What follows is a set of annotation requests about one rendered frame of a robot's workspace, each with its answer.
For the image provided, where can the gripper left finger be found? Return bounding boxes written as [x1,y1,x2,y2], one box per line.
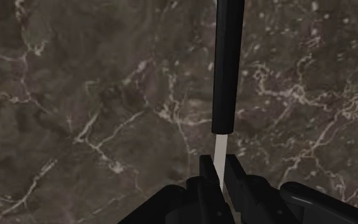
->
[118,154,236,224]

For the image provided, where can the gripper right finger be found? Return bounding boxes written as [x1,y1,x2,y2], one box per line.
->
[224,154,358,224]

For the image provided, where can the black handled knife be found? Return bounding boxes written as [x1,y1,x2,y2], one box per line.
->
[210,0,246,192]

